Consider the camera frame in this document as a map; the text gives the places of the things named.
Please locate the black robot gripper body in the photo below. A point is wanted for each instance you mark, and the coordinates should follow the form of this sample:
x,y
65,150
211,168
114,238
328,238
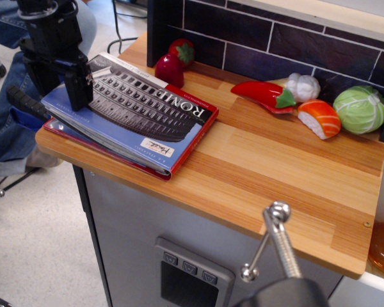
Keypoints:
x,y
54,37

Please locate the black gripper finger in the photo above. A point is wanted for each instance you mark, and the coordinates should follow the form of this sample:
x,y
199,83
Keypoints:
x,y
79,84
40,76

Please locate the Rome spiral-bound book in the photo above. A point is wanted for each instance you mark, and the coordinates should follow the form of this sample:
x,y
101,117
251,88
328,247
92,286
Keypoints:
x,y
147,122

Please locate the blue black bar clamp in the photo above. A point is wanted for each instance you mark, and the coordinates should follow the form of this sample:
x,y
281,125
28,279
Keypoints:
x,y
27,112

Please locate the person leg in jeans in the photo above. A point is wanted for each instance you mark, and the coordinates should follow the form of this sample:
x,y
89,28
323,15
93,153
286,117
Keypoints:
x,y
17,142

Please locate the beige shoe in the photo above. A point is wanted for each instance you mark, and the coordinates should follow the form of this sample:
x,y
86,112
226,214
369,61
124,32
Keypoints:
x,y
39,159

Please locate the dark red toy onion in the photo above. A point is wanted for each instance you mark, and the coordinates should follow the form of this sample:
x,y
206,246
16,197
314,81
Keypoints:
x,y
169,69

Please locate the black vertical panel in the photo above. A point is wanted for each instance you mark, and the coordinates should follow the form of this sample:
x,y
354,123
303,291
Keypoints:
x,y
164,20

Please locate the red toy strawberry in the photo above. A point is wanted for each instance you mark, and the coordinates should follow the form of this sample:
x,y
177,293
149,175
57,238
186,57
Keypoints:
x,y
184,50

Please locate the grey toy oven cabinet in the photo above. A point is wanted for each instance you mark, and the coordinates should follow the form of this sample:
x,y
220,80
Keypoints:
x,y
151,252

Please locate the red toy chili pepper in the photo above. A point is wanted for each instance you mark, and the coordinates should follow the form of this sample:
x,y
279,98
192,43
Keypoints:
x,y
273,97

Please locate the white toy garlic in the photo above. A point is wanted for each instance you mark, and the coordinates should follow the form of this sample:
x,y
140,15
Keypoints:
x,y
303,87

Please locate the salmon sushi toy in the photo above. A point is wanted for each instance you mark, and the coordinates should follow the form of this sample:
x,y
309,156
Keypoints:
x,y
320,117

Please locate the green toy cabbage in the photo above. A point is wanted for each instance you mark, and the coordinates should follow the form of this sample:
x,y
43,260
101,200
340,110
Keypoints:
x,y
360,109

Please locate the metal clamp screw handle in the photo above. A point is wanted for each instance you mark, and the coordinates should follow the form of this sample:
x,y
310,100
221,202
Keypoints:
x,y
275,216

